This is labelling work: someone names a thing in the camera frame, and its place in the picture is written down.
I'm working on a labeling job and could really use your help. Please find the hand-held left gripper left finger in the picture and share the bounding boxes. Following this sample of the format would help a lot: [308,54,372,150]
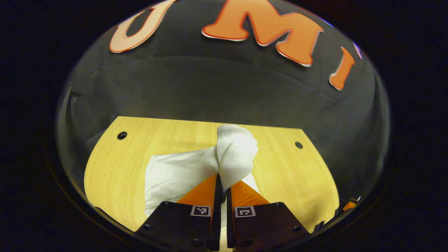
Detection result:
[135,173,223,252]

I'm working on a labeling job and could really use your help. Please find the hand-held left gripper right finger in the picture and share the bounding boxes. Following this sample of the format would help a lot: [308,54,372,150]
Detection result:
[226,180,310,252]

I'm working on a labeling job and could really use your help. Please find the white jeans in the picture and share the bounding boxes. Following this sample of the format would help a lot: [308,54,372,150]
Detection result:
[144,124,261,252]

